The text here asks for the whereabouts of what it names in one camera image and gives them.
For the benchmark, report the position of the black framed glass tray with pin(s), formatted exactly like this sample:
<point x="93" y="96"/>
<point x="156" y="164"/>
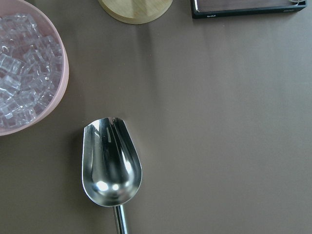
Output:
<point x="223" y="8"/>

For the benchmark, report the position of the pink bowl of ice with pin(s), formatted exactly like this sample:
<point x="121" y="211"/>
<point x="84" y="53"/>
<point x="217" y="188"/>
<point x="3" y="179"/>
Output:
<point x="34" y="67"/>

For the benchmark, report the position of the steel ice scoop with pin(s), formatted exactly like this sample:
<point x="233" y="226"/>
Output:
<point x="111" y="169"/>

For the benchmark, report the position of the wooden mug tree stand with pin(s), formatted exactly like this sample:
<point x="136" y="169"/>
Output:
<point x="135" y="11"/>

